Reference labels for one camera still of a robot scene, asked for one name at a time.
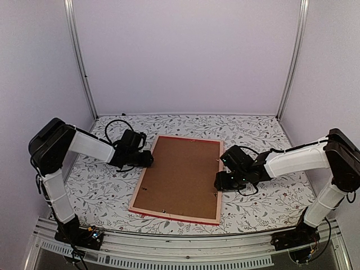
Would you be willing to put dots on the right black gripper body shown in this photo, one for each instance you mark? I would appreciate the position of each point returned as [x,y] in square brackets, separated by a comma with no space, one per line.
[237,181]

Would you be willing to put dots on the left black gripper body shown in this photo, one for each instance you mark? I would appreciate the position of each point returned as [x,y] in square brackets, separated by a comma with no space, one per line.
[140,162]

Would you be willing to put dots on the brown cardboard backing board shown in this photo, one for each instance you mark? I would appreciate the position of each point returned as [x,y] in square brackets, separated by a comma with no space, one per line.
[177,177]

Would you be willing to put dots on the red wooden picture frame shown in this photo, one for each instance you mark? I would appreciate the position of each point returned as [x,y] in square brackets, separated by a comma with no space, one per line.
[174,219]

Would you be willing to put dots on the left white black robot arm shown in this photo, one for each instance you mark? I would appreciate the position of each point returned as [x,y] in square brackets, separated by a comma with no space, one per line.
[57,140]

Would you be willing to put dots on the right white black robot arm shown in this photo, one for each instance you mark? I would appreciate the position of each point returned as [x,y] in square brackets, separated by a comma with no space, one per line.
[334,157]

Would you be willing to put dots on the floral patterned table cover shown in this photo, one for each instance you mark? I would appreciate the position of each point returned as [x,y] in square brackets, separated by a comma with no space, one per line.
[100,195]

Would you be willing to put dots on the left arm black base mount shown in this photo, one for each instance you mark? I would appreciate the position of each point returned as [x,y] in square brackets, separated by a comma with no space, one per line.
[71,233]

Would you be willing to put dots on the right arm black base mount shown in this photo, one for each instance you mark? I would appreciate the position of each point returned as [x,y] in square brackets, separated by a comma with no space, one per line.
[302,234]

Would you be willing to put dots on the left aluminium corner post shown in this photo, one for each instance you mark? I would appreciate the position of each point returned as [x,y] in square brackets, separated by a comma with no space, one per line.
[71,21]

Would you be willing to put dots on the aluminium corner post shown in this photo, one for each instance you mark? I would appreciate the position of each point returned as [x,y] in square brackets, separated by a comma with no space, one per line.
[71,21]
[299,35]

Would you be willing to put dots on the right aluminium corner post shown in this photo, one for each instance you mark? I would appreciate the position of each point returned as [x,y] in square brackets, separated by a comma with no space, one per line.
[299,35]

